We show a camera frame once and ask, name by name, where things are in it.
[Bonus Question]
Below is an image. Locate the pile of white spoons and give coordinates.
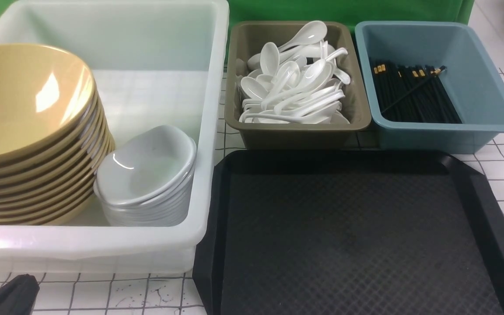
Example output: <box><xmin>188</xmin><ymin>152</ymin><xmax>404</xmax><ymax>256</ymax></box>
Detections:
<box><xmin>237</xmin><ymin>21</ymin><xmax>352</xmax><ymax>124</ymax></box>

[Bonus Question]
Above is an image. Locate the large white plastic tub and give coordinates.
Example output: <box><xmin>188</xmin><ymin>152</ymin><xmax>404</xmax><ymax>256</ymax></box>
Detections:
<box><xmin>0</xmin><ymin>0</ymin><xmax>229</xmax><ymax>274</ymax></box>

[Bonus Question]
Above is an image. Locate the stack of yellow bowls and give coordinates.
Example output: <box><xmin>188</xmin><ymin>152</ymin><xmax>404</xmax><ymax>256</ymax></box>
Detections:
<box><xmin>0</xmin><ymin>87</ymin><xmax>116</xmax><ymax>226</ymax></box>

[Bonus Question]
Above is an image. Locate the stack of white dishes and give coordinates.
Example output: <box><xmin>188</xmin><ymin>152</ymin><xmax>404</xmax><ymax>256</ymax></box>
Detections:
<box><xmin>93</xmin><ymin>167</ymin><xmax>195</xmax><ymax>227</ymax></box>

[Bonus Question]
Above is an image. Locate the white sauce dish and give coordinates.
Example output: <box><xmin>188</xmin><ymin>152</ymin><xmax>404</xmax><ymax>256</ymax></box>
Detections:
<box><xmin>95</xmin><ymin>125</ymin><xmax>197</xmax><ymax>206</ymax></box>

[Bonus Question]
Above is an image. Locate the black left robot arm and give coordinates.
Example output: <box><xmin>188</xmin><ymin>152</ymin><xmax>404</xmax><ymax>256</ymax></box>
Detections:
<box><xmin>0</xmin><ymin>274</ymin><xmax>40</xmax><ymax>315</ymax></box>

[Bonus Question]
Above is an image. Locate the blue chopstick bin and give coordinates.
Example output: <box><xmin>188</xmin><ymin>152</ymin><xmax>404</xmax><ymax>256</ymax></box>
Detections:
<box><xmin>355</xmin><ymin>21</ymin><xmax>504</xmax><ymax>155</ymax></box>

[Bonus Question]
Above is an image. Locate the yellow noodle bowl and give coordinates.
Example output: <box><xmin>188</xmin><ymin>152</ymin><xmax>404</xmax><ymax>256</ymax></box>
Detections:
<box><xmin>0</xmin><ymin>42</ymin><xmax>96</xmax><ymax>163</ymax></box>

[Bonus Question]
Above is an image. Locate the olive brown spoon bin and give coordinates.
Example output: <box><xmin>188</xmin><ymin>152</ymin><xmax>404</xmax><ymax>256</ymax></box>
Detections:
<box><xmin>224</xmin><ymin>21</ymin><xmax>372</xmax><ymax>150</ymax></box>

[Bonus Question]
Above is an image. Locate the black plastic serving tray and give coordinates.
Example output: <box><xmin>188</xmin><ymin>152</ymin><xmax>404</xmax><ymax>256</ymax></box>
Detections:
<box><xmin>193</xmin><ymin>150</ymin><xmax>504</xmax><ymax>315</ymax></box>

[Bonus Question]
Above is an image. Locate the bundle of black chopsticks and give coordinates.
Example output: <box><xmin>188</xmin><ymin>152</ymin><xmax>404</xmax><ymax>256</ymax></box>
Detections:
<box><xmin>372</xmin><ymin>61</ymin><xmax>462</xmax><ymax>124</ymax></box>

